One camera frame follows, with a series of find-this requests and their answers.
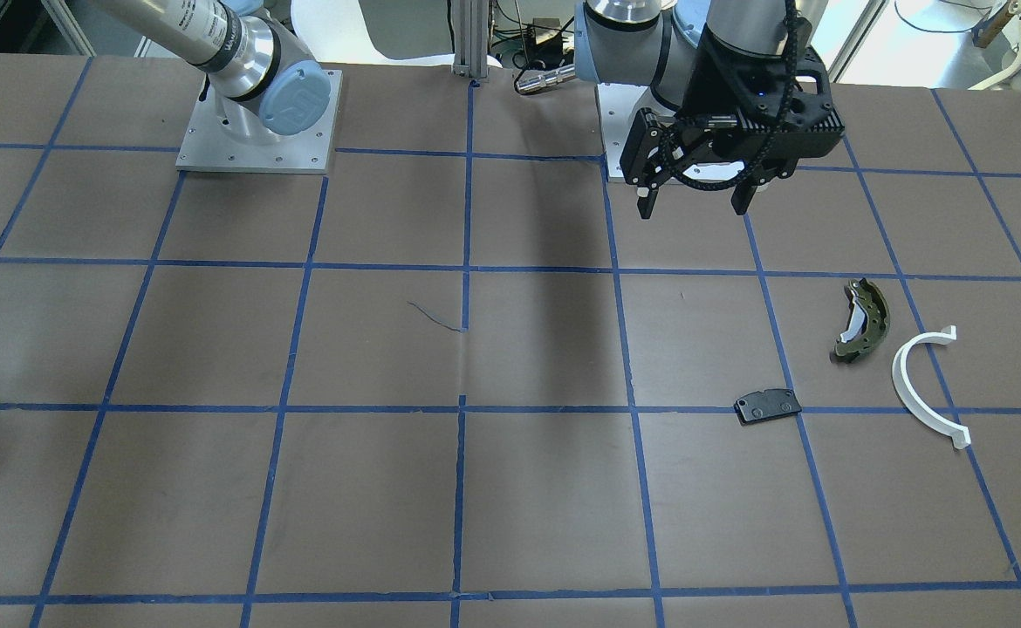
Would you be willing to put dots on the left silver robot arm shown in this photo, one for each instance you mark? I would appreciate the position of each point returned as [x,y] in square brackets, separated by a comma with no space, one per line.
[613,39]

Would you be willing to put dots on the aluminium frame post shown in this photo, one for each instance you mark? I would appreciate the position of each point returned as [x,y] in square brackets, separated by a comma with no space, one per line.
[470,32]

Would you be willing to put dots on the black brake pad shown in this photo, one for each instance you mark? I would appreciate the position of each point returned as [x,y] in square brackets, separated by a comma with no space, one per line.
[756,407]

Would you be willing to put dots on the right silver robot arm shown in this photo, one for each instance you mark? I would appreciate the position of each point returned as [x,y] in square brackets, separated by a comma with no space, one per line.
[248,57]

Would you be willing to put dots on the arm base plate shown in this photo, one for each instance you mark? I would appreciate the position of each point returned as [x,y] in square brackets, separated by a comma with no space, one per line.
[617,105]
[222,137]

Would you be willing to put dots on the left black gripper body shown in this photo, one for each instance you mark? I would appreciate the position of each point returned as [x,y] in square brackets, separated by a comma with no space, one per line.
[713,93]

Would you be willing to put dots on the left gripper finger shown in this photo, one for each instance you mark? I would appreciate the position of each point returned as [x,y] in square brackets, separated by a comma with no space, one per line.
[743,195]
[646,201]

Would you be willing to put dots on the green brake shoe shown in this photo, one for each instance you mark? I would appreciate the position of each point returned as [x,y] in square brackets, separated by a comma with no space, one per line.
[868,322]

